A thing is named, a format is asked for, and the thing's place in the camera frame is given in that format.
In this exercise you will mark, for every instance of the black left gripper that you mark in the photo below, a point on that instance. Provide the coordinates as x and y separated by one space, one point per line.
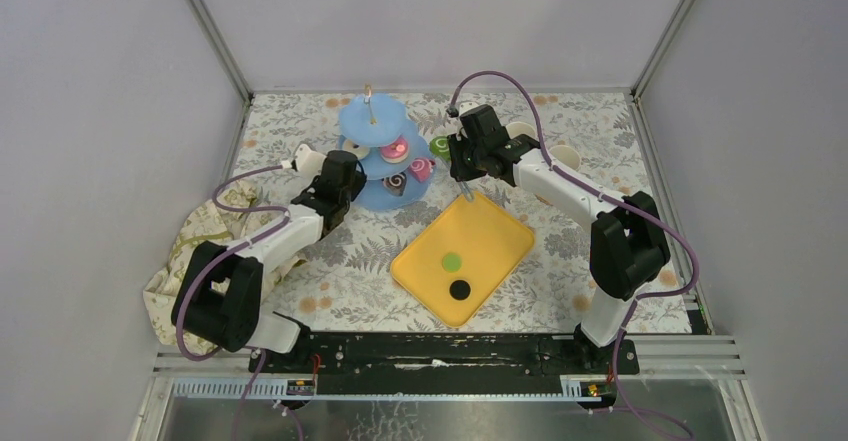
348 177

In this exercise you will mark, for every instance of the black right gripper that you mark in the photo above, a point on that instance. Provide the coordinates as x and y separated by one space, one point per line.
458 171

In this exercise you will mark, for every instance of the white glazed donut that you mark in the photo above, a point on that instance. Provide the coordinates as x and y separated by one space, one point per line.
359 151

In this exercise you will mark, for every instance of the pink ceramic mug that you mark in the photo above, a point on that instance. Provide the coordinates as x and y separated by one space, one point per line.
516 129

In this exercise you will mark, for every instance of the green swirl roll cake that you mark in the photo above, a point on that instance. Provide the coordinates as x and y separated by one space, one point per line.
439 147

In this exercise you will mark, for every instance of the chocolate swirl roll cake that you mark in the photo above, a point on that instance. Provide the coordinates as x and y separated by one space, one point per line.
395 185

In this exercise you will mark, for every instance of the pink sprinkled donut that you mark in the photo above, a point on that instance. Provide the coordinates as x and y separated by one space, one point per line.
395 152

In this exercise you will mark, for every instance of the pink swirl roll cake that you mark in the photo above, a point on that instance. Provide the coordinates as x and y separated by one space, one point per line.
421 169

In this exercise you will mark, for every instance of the blue three-tier cake stand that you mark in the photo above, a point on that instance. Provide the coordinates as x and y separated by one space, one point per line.
374 120

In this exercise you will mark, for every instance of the green ceramic mug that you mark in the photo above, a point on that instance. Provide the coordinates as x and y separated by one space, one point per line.
566 156

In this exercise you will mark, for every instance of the yellow serving tray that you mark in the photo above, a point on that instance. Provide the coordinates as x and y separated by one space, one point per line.
491 243

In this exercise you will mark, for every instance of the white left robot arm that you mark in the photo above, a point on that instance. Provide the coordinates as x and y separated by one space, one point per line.
220 300

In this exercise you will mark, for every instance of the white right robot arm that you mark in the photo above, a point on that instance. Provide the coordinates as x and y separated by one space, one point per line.
627 247

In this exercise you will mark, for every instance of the floral tablecloth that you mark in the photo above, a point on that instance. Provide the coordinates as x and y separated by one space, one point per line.
344 281

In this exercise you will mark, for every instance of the green macaron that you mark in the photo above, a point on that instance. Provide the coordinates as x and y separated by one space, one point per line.
451 262

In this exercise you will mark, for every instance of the black sandwich cookie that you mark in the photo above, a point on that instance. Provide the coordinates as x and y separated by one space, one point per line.
460 290

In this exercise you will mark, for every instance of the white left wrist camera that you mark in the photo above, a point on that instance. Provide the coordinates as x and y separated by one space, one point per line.
306 161

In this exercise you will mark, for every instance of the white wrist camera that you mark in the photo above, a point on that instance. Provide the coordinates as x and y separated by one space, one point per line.
306 161
466 106

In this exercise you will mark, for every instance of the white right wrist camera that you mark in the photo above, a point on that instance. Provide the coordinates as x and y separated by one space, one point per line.
466 106

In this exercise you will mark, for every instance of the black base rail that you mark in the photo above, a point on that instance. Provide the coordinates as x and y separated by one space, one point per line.
447 364

